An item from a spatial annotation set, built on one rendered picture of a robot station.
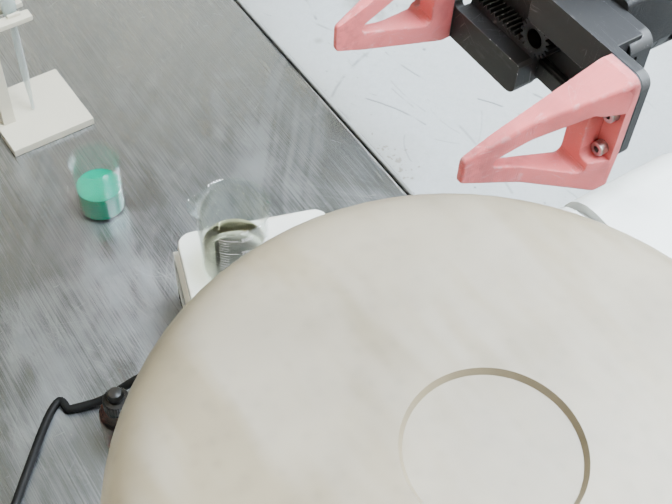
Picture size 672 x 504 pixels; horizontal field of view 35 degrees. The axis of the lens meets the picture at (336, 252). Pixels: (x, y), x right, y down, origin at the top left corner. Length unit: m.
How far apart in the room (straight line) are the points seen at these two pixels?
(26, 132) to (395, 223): 0.89
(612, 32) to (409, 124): 0.57
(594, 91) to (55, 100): 0.69
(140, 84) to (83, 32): 0.10
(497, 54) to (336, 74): 0.56
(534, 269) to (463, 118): 0.90
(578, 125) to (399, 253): 0.34
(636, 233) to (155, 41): 0.96
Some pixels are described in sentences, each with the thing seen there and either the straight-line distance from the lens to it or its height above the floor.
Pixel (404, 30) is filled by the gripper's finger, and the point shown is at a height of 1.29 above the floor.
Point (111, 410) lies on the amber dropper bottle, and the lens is 0.79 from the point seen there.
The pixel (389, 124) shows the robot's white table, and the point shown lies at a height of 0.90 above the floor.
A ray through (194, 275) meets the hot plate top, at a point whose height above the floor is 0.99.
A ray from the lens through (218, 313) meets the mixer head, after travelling 0.15.
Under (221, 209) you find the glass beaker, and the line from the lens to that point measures 0.80.
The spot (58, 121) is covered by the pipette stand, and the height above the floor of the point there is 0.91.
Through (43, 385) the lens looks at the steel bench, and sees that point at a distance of 0.88.
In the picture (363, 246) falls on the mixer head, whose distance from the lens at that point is 0.16.
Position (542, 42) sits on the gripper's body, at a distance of 0.52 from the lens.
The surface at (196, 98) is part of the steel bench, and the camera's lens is 1.06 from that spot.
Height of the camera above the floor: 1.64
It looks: 52 degrees down
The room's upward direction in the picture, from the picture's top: 4 degrees clockwise
